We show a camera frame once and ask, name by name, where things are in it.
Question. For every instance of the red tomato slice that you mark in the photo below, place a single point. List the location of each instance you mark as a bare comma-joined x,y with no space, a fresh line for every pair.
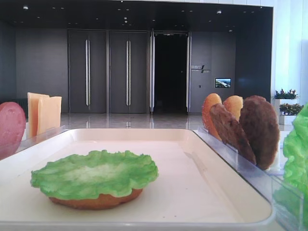
12,127

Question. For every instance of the bread bun slice left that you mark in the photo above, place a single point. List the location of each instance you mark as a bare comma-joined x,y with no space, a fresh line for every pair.
209,101

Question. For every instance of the bread bun slice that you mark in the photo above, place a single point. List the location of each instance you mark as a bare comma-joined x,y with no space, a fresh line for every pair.
234,105
209,101

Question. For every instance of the brown meat patty left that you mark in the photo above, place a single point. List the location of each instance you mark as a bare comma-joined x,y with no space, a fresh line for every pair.
231,132

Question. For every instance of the brown meat patty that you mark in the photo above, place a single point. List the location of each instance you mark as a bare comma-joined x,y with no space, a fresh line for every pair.
231,132
259,122

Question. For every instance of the bread bun slice right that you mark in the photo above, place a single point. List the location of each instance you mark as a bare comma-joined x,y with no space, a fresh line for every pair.
234,105

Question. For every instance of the green lettuce leaf on tray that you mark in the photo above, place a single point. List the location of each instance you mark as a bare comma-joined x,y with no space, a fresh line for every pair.
78,177

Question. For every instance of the bread slice under lettuce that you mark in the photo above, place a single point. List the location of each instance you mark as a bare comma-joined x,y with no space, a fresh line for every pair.
104,201

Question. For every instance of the yellow cheese slice right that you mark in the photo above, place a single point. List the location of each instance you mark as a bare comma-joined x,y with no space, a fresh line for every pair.
49,113

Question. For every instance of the brown meat patty right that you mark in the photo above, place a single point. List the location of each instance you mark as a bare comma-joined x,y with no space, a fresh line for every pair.
259,122

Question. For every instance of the orange cheese slice left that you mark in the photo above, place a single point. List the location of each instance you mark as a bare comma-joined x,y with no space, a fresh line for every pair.
33,99

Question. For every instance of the green lettuce leaf in holder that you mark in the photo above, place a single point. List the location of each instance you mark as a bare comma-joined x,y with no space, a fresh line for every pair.
295,149

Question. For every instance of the dark double door middle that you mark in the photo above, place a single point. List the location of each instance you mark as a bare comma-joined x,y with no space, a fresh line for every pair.
128,60

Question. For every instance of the dark double door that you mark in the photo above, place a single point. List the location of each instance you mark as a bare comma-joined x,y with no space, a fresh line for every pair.
87,71
128,60

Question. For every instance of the cream rectangular serving tray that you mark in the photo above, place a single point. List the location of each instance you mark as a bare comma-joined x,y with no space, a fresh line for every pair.
196,190

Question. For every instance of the dark double door left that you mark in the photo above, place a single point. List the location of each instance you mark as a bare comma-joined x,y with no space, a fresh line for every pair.
87,71

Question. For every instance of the clear acrylic rack left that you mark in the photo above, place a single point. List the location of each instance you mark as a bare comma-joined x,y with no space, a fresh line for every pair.
29,142

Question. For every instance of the clear acrylic rack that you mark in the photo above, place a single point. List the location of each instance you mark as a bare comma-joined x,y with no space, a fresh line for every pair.
288,202
29,142

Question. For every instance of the flower planter boxes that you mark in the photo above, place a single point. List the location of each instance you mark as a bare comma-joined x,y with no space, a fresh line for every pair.
287,106

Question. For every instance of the clear acrylic rack right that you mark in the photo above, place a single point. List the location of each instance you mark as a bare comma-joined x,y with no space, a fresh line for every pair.
288,202

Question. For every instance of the open doorway door frame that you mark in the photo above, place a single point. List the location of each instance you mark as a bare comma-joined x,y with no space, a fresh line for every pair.
170,75

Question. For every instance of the small wall display screen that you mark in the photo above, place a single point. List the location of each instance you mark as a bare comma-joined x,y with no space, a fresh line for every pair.
222,82

